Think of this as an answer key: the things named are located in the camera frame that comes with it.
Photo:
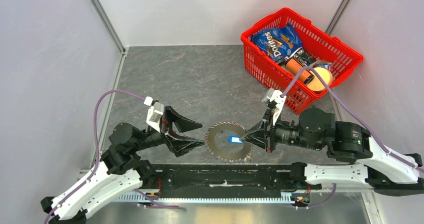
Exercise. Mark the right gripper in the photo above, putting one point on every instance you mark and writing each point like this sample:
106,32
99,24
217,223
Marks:
266,128

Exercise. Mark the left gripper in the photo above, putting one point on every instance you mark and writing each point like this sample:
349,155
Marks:
183,144

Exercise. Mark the blue key tag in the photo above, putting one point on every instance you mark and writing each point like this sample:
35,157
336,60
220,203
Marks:
234,139

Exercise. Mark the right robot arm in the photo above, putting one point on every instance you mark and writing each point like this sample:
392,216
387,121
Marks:
360,160

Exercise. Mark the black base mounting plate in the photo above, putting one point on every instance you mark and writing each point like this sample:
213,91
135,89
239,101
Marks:
227,180

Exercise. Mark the orange cylindrical can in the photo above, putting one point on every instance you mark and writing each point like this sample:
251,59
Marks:
294,67

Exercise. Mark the black snack packet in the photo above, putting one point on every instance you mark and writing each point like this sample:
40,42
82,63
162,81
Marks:
303,57

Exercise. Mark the blue Doritos chip bag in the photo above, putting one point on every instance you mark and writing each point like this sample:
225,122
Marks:
278,43

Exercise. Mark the red plastic basket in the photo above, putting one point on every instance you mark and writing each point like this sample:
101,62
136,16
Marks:
330,53

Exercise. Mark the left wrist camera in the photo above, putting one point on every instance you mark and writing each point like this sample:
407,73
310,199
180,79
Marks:
155,113

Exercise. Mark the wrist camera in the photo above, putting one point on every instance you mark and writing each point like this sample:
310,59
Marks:
274,100
155,113

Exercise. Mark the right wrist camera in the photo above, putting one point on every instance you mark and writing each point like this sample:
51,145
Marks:
274,100

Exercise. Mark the slotted cable duct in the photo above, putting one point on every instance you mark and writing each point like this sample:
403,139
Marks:
134,197

